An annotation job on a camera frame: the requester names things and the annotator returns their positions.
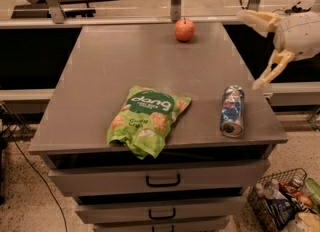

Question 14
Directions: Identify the black floor cable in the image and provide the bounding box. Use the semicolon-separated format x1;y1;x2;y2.
0;102;69;232

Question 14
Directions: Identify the clear plastic water bottle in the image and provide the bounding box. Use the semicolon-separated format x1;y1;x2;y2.
264;179;283;199

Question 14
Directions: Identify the grey drawer cabinet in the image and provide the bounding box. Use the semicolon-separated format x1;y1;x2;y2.
30;23;287;232

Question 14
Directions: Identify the red snack package in basket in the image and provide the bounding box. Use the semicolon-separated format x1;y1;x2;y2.
279;182;313;208

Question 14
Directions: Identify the top grey drawer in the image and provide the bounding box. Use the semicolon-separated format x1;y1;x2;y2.
49;159;270;196

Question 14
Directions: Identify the green item in basket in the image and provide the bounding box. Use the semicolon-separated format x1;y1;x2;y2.
302;178;320;206

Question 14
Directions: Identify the bottom grey drawer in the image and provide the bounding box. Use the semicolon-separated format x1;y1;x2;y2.
93;216;229;232

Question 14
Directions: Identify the left metal bracket post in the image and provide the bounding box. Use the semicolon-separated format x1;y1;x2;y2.
46;0;65;24

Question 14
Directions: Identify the grey drawer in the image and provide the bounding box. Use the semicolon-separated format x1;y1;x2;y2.
49;159;270;196
76;196;246;225
93;216;229;232

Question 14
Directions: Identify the green dong chips bag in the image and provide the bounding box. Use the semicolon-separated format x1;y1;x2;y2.
107;86;192;160

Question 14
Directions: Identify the red apple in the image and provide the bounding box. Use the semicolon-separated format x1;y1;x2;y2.
174;18;195;42

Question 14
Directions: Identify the black wire basket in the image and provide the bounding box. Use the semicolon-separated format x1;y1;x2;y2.
248;168;307;232

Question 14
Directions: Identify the middle grey drawer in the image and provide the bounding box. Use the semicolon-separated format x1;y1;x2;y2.
76;196;246;225

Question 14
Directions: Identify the silver blue redbull can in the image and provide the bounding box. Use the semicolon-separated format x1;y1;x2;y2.
220;85;244;137

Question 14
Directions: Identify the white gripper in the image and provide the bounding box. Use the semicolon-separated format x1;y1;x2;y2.
236;10;320;90

